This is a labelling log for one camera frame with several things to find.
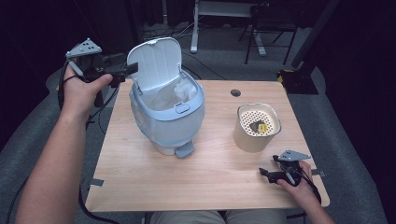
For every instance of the person's leg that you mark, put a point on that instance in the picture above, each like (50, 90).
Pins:
(186, 217)
(255, 216)

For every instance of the person's right leg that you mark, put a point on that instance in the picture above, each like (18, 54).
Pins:
(255, 216)

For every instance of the person's right hand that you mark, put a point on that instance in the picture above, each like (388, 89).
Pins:
(300, 189)

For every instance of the white and blue trash can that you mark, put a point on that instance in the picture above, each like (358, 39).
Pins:
(169, 124)

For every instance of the white desk frame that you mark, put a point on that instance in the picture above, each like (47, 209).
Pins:
(218, 9)

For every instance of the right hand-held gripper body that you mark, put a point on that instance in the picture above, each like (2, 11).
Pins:
(291, 169)

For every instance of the black table grommet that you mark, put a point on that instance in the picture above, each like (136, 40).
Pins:
(235, 92)

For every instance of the small dark scrap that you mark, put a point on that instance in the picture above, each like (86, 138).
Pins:
(254, 126)

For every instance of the black chair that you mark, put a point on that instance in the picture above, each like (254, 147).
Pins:
(271, 21)

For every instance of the grey tape piece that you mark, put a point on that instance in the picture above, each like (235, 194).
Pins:
(318, 173)
(96, 182)

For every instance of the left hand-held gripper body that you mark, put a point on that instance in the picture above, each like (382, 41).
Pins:
(93, 62)

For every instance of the beige cup with strainer insert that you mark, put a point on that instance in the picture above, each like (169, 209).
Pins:
(253, 137)

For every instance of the white trash bag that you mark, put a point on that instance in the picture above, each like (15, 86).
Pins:
(174, 93)

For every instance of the person's left leg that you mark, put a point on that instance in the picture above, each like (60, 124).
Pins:
(186, 217)

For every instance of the person's left hand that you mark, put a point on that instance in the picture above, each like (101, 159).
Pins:
(79, 96)

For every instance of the black metal stand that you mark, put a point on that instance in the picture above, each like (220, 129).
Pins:
(303, 68)

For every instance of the small yellow scrap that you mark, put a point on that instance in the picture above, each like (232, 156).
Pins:
(262, 128)

